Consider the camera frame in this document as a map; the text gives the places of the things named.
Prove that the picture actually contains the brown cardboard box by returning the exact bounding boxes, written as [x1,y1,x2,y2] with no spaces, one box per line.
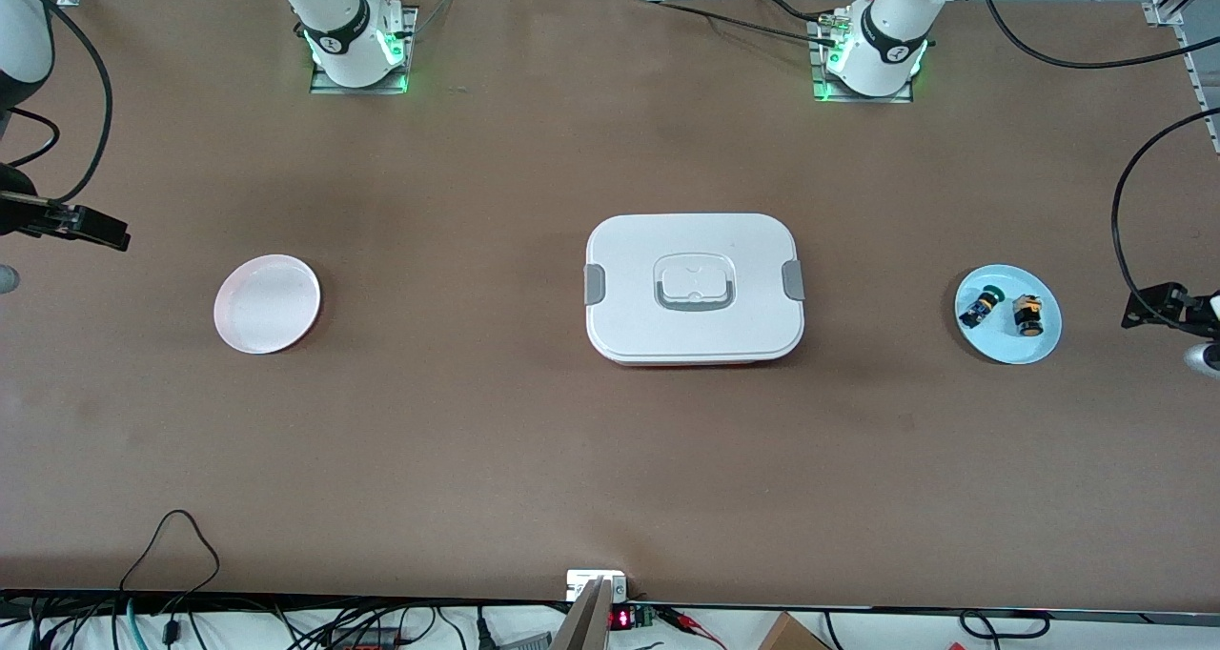
[758,612,832,650]

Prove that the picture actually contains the white box with grey clips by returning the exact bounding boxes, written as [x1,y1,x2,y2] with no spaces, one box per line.
[583,213,806,368]

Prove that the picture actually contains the light blue round plate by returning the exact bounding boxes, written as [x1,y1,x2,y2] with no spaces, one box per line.
[954,264,1063,365]

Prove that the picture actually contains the pink round plate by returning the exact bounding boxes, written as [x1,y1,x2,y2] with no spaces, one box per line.
[213,254,322,355]

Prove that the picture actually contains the black yellow green battery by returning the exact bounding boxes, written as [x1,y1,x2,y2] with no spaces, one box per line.
[958,286,1007,330]

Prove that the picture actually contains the red clip leads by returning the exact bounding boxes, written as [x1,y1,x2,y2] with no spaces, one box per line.
[662,607,727,647]

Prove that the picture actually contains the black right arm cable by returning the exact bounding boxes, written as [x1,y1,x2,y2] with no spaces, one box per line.
[0,0,115,205]

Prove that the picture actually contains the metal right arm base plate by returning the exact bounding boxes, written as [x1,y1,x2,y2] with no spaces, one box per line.
[310,7,418,95]

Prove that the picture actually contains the thin black looped cable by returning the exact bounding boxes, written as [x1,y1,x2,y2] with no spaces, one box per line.
[119,509,222,599]

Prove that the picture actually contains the black coiled cable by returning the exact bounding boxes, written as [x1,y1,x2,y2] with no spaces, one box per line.
[958,609,1051,640]

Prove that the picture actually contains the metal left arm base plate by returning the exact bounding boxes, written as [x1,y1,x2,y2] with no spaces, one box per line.
[810,21,916,104]

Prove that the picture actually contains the teal cable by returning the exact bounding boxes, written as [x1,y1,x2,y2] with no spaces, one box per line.
[112,598,146,650]

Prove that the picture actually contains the black cable to arm base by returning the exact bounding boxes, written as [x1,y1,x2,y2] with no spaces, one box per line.
[656,0,844,43]

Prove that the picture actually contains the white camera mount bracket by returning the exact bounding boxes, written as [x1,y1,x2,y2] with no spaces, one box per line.
[566,570,628,603]

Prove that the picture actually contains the aluminium camera mount profile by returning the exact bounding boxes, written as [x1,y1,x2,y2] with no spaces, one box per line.
[553,579,613,650]

